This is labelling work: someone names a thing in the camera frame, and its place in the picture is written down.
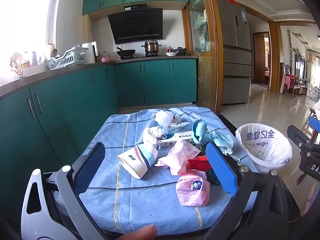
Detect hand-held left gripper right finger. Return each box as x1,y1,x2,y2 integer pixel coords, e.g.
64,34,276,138
204,142,300,240

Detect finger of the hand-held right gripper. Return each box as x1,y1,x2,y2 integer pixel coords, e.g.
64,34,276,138
287,124,314,153
308,116,320,135

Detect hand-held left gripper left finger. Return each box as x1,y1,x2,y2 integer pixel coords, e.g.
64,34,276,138
21,142,110,240

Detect red wrapper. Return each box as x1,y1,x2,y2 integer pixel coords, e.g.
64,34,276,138
187,156,211,172

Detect trash bin with white liner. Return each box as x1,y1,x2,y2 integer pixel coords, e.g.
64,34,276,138
235,122,293,173

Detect white tissue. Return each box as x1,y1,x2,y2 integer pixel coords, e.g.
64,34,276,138
154,110,182,127
143,126,163,145

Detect person's right hand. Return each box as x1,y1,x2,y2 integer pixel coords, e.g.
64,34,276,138
301,182,318,217

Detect person's left hand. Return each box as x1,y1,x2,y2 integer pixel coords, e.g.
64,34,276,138
119,224,158,240

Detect green leafy vegetable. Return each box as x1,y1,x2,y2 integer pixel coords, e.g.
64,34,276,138
208,168,222,186

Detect white play fence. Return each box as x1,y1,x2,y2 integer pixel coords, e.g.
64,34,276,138
304,85,320,103

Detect pink tissue packet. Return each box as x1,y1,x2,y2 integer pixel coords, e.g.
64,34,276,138
176,169,211,207

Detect pink plastic bag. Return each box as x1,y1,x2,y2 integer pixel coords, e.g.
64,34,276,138
154,140,202,176

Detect teal knitted cloth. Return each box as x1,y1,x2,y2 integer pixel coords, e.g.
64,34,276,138
192,119,209,145

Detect white paper cup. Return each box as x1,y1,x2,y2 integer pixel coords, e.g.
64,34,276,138
117,144,159,180

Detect wooden chairs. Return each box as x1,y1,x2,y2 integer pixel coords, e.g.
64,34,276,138
282,62,302,98

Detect white blue ointment box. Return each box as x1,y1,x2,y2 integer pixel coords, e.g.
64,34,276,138
155,131,194,148

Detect blue striped tablecloth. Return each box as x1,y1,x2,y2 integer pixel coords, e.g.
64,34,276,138
44,106,258,238

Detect clear snack wrapper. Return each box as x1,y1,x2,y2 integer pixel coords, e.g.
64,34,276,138
162,121,191,133

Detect wooden doorway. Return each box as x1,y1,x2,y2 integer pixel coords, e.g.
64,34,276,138
252,31,272,88

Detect wooden framed glass door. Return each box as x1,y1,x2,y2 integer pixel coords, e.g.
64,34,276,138
182,0,223,113

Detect grey refrigerator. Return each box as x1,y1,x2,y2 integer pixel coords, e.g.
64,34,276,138
216,0,252,105

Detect teal kitchen base cabinets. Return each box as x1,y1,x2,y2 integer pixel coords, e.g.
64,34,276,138
0,59,198,205

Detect white dish rack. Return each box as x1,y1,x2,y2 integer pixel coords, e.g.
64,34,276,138
47,45,89,71

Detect white countertop appliance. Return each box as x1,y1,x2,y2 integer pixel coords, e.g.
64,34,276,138
81,41,98,64

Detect black wok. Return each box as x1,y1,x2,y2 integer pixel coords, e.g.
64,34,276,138
116,47,136,57

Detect grey kitchen countertop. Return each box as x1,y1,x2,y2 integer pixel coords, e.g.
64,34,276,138
0,55,198,94

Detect black gas stove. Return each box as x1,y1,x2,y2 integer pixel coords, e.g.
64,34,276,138
120,53,164,60

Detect steel cooking pot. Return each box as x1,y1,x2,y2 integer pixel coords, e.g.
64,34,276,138
141,39,162,55

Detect black range hood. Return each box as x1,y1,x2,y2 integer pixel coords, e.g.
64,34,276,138
108,4,164,45

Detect kitchen window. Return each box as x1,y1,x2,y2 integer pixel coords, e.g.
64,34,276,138
0,0,59,85

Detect green vine wall decoration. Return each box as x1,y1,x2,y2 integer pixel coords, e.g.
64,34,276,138
287,30,294,67

